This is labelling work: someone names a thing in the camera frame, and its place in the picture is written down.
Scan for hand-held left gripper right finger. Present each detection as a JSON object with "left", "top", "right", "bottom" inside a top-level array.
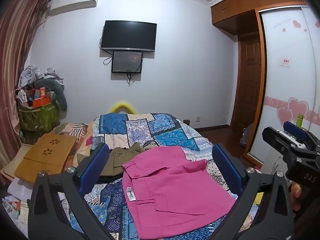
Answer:
[{"left": 212, "top": 143, "right": 295, "bottom": 240}]

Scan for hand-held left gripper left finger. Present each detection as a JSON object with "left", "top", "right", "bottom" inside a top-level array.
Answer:
[{"left": 27, "top": 143, "right": 114, "bottom": 240}]

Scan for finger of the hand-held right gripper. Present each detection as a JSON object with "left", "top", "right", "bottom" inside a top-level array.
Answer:
[
  {"left": 262, "top": 126, "right": 300, "bottom": 160},
  {"left": 283, "top": 121, "right": 319, "bottom": 150}
]

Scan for pink pants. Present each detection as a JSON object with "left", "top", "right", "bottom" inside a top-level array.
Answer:
[{"left": 122, "top": 145, "right": 238, "bottom": 239}]

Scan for olive green pants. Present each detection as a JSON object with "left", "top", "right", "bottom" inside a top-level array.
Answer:
[{"left": 99, "top": 142, "right": 146, "bottom": 177}]

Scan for person's right hand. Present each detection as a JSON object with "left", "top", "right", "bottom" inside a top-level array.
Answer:
[{"left": 290, "top": 182, "right": 304, "bottom": 212}]

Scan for black garment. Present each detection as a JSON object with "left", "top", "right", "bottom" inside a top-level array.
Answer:
[{"left": 96, "top": 172, "right": 125, "bottom": 183}]

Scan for grey cloth bundle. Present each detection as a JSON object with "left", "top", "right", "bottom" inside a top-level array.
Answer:
[{"left": 240, "top": 124, "right": 251, "bottom": 147}]

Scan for striped floral bed sheet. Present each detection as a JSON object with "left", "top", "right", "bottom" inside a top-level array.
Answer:
[{"left": 49, "top": 122, "right": 95, "bottom": 174}]

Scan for yellow bed sheet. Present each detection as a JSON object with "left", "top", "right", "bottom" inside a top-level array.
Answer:
[{"left": 252, "top": 191, "right": 265, "bottom": 208}]

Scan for wooden lap desk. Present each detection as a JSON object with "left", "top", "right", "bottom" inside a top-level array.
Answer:
[{"left": 14, "top": 133, "right": 78, "bottom": 183}]

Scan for brown wooden door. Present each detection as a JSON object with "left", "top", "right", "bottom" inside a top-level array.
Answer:
[{"left": 231, "top": 31, "right": 262, "bottom": 130}]

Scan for yellow curved object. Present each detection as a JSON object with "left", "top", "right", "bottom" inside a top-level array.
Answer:
[{"left": 111, "top": 101, "right": 137, "bottom": 114}]

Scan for blue patchwork bedspread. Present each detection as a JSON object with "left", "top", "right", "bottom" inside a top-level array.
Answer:
[{"left": 60, "top": 112, "right": 260, "bottom": 240}]

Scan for green fabric bag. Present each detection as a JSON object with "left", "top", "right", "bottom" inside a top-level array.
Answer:
[{"left": 18, "top": 102, "right": 62, "bottom": 133}]

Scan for white heart-print wardrobe door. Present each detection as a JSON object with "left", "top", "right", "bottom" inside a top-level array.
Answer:
[
  {"left": 250, "top": 6, "right": 314, "bottom": 167},
  {"left": 302, "top": 5, "right": 320, "bottom": 133}
]

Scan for grey neck pillow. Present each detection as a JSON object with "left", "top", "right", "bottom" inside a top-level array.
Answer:
[{"left": 34, "top": 79, "right": 68, "bottom": 111}]

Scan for orange box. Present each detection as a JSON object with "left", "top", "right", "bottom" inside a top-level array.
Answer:
[{"left": 32, "top": 97, "right": 52, "bottom": 108}]

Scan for pile of papers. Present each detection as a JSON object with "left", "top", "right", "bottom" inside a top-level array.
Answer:
[{"left": 1, "top": 195, "right": 32, "bottom": 237}]

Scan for grey clothes pile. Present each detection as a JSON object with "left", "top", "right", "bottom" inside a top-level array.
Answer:
[{"left": 19, "top": 65, "right": 66, "bottom": 91}]

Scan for striped brown curtain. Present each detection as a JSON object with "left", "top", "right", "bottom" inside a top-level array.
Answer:
[{"left": 0, "top": 0, "right": 52, "bottom": 172}]

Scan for white air conditioner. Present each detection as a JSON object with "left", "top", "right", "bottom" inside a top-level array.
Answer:
[{"left": 49, "top": 0, "right": 101, "bottom": 17}]

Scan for small wall-mounted monitor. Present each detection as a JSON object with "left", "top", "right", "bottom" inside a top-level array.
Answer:
[{"left": 111, "top": 51, "right": 143, "bottom": 74}]

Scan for wooden wardrobe frame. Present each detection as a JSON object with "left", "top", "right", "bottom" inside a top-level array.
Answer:
[{"left": 211, "top": 0, "right": 310, "bottom": 167}]

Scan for wall-mounted black television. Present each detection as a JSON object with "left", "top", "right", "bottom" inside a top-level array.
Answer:
[{"left": 101, "top": 20, "right": 157, "bottom": 52}]

